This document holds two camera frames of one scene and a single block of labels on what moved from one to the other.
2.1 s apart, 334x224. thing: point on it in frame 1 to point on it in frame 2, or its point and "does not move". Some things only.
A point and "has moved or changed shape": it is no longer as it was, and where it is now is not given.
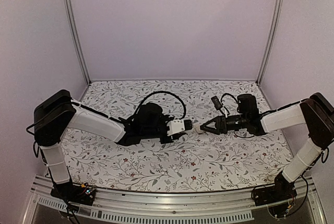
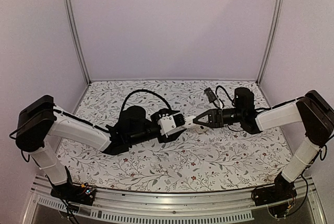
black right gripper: x=222 y=126 to x=215 y=118
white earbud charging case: x=197 y=129 has moved or changed shape
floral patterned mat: x=194 y=160 does not move
